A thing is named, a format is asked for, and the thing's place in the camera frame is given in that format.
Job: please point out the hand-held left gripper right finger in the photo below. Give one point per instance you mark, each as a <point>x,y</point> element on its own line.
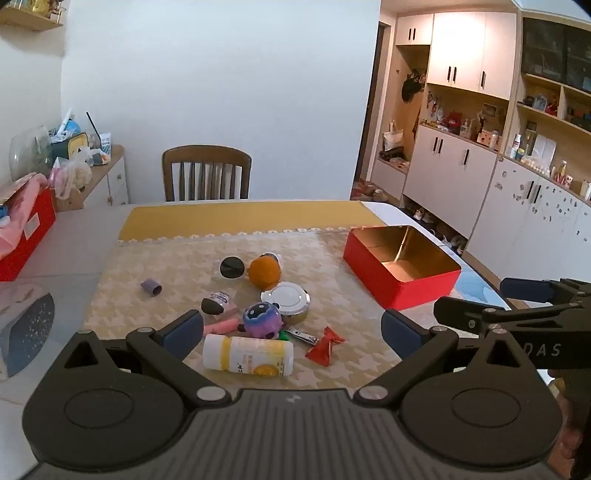
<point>399,334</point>

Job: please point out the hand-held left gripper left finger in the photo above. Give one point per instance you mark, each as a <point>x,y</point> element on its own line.
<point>184,334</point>

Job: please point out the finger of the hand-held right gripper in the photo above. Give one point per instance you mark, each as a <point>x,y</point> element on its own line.
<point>526,290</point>
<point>461,314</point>

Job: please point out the pink tube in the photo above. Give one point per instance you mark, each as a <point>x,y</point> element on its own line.
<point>221,327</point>

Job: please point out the black egg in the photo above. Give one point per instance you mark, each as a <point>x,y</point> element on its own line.
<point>213,307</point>

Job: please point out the white plastic bottle yellow label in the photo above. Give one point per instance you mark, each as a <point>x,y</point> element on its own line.
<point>244,355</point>

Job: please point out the red tin box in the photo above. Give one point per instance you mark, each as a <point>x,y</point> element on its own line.
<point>369,272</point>

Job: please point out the red candy wrapper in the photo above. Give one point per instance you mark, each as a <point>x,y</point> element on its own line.
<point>325,348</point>

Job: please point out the purple plush toy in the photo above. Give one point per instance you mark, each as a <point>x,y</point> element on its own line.
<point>261,321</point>

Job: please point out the metal nail clipper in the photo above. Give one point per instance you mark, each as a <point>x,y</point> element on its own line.
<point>302,337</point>

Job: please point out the person's right hand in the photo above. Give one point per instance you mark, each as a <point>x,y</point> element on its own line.
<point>577,424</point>

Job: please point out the small purple cylinder cap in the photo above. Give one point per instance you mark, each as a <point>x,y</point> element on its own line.
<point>151,286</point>

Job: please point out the yellow cream patterned tablecloth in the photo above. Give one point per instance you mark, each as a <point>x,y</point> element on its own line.
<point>184,249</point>

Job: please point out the orange plush ball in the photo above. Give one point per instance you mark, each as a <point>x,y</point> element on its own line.
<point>264,272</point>

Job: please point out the round silver metal tin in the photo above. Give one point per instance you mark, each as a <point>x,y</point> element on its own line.
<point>285,297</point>

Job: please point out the white sideboard wooden top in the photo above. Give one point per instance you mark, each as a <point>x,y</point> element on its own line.
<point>113,184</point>

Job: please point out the brown wooden chair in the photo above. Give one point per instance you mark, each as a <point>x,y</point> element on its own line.
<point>205,157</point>

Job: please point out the red cardboard box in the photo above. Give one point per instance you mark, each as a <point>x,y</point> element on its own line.
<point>32,230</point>

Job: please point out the white tote bag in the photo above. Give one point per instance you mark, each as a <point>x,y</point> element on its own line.
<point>392,138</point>

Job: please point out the clear plastic bag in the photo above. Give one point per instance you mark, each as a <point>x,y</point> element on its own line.
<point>69,177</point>

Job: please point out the small blue white carton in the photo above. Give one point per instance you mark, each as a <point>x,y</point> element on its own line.
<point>105,145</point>

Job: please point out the green yellow storage case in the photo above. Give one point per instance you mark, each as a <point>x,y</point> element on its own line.
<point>69,145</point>

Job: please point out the white frame sunglasses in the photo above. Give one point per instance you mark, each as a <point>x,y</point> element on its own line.
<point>232,267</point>

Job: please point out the large white wall cabinet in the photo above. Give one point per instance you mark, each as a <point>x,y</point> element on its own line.
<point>452,170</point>

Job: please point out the wooden wall shelf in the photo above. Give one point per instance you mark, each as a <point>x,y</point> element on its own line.
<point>27,18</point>

